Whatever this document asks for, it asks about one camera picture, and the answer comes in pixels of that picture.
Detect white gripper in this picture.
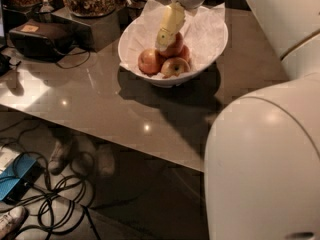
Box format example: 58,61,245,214
155,0,205,51

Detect red-yellow apple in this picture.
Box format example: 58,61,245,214
159,32,183,58

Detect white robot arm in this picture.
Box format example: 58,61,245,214
204,0,320,240

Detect white bowl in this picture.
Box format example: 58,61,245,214
117,3,230,89

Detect back right red apple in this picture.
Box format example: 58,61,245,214
179,45,190,62

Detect red apple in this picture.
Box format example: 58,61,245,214
138,48,165,75
179,45,190,62

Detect front yellow-red apple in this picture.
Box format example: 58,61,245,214
160,57,190,78

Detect left red apple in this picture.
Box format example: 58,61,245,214
138,48,165,75

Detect white paper liner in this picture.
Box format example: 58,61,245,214
119,0,227,80

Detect dark metal stand box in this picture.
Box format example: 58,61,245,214
52,7,121,52

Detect metal scoop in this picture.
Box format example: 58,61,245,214
40,0,54,13

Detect black device with label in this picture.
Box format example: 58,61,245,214
9,20,74,62

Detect white shoe under table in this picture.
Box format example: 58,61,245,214
48,140,73,175

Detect blue box on floor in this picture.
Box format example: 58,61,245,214
0,154,43,204

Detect white shoe bottom left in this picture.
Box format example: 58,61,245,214
0,206,27,240

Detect black cable on table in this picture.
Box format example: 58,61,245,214
53,48,92,70

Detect black floor cables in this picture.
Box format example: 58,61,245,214
0,117,101,240

